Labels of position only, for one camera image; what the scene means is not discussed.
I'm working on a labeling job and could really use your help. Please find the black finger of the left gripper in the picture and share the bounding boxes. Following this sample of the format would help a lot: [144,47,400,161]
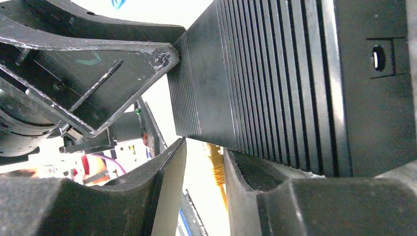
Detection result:
[0,0,185,43]
[0,15,179,137]

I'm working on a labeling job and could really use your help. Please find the black network switch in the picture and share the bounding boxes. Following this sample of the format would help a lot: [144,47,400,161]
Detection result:
[168,0,417,177]

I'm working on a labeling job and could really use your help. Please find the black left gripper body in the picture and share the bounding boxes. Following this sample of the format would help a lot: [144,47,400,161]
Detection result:
[0,71,58,165]

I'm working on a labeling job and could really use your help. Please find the blue ethernet cable long loop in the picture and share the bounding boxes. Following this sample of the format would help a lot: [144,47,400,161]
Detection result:
[111,0,126,9]

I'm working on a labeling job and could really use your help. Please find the yellow ethernet cable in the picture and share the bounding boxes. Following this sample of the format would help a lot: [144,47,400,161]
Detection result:
[206,143,229,212]

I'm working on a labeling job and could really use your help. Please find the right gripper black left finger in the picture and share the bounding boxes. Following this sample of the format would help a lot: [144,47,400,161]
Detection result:
[0,138,187,236]

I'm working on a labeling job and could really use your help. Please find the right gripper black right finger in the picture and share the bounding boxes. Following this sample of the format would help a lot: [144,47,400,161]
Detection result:
[224,149,417,236]

